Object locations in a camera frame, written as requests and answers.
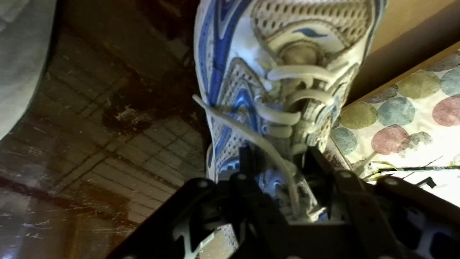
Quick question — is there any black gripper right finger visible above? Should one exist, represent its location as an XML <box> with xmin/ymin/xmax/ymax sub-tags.
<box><xmin>302</xmin><ymin>144</ymin><xmax>348</xmax><ymax>196</ymax></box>

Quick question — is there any grey felt slipper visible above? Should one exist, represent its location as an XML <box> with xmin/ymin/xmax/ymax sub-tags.
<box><xmin>0</xmin><ymin>0</ymin><xmax>61</xmax><ymax>141</ymax></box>

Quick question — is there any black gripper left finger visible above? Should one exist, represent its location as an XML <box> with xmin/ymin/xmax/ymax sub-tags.
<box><xmin>236</xmin><ymin>144</ymin><xmax>271</xmax><ymax>196</ymax></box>

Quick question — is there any grey blue sneaker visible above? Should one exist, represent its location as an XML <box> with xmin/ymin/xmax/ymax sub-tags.
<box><xmin>192</xmin><ymin>0</ymin><xmax>392</xmax><ymax>226</ymax></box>

